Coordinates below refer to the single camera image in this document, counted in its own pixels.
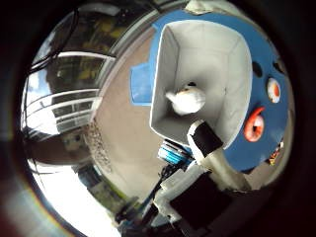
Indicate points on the orange shrimp toy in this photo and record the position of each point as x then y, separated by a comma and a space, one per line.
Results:
254, 126

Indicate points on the blue striped table base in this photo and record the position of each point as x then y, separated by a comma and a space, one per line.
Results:
171, 154

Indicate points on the white rectangular container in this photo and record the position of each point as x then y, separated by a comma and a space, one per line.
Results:
210, 59

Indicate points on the fried egg toy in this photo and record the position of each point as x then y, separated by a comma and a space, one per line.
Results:
273, 90

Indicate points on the white plush toy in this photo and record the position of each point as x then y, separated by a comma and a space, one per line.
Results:
187, 100

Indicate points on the pile of toys on floor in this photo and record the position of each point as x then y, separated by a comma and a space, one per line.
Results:
275, 156

